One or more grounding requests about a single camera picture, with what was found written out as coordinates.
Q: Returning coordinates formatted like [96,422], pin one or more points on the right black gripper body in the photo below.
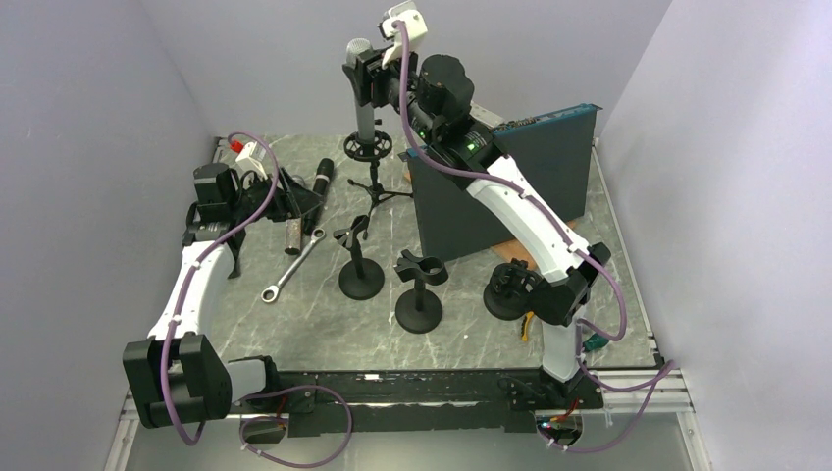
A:
[387,81]

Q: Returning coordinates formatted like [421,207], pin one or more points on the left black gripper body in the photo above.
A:
[252,200]

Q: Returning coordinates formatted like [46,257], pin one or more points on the glitter handle microphone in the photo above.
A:
[294,237]

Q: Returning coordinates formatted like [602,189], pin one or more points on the grey microphone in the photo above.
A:
[355,73]

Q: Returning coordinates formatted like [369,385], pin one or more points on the black wireless microphone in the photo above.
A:
[324,176]

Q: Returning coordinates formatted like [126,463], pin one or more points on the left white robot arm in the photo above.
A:
[176,366]

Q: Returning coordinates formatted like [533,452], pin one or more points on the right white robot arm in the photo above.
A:
[435,102]

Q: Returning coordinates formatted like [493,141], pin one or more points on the left black mic stand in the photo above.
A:
[361,278]

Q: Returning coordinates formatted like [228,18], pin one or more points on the black mic stand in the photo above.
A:
[419,310]
[361,278]

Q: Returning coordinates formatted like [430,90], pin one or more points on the middle black mic stand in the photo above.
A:
[419,310]

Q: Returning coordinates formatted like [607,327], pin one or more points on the silver ratchet wrench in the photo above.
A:
[271,293]

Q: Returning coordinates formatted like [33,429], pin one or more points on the dark blue server chassis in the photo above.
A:
[553,154]

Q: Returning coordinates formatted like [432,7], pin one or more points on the brown cardboard piece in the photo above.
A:
[520,250]

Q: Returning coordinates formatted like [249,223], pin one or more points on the back ring mic stand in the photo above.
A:
[372,154]

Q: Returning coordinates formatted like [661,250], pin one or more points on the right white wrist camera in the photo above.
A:
[405,27]

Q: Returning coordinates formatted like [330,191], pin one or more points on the white bracket behind chassis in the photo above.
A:
[488,118]

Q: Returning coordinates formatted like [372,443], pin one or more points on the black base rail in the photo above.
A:
[509,399]

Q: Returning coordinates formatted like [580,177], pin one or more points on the shock mount mic stand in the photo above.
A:
[507,292]

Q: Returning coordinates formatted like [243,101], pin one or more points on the yellow handled pliers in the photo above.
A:
[525,326]

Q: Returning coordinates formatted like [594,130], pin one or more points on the green handled screwdriver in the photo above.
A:
[595,342]

